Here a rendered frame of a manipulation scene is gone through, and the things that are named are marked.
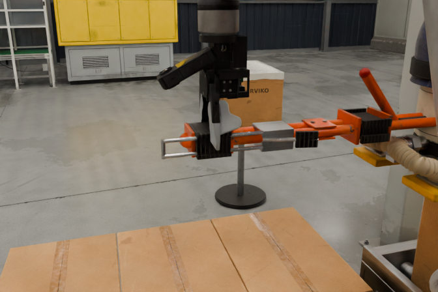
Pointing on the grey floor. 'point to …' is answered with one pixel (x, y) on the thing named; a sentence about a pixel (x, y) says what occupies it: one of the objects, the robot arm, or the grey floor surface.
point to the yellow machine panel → (115, 19)
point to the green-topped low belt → (27, 58)
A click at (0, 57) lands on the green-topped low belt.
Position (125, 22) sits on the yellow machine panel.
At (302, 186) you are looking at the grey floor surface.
